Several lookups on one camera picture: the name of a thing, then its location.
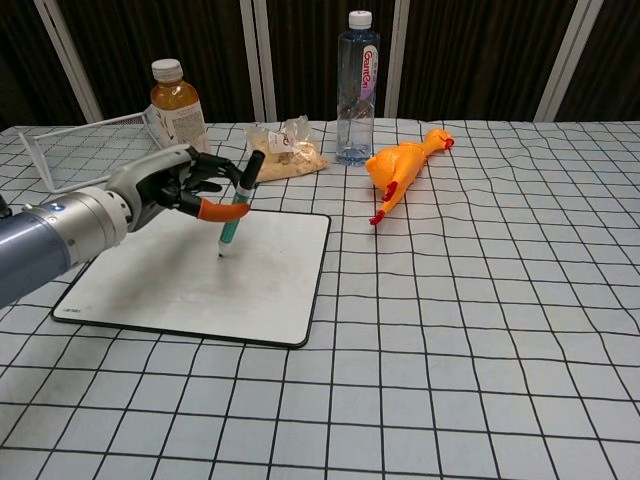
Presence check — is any white wire rack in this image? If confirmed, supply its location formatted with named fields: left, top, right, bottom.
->
left=18, top=110, right=166, bottom=192

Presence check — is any clear water bottle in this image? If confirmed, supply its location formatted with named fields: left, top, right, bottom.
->
left=335, top=10, right=382, bottom=167

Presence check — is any white dry-erase board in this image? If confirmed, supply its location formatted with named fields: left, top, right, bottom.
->
left=51, top=205, right=333, bottom=349

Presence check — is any teal black marker pen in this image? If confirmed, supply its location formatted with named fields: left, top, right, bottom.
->
left=216, top=149, right=266, bottom=259

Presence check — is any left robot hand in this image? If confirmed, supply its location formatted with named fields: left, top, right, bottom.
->
left=105, top=143, right=250, bottom=233

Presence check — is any white folding screen frame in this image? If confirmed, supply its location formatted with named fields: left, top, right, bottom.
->
left=29, top=0, right=601, bottom=123

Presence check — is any amber tea bottle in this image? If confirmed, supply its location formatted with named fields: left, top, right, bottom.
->
left=150, top=58, right=209, bottom=156

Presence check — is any orange rubber chicken toy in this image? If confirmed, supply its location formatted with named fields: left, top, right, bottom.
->
left=364, top=127, right=457, bottom=226

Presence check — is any clear snack bag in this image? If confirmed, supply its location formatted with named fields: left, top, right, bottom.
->
left=243, top=115, right=332, bottom=184

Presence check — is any grid-patterned tablecloth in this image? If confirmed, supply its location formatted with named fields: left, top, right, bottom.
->
left=0, top=117, right=640, bottom=480

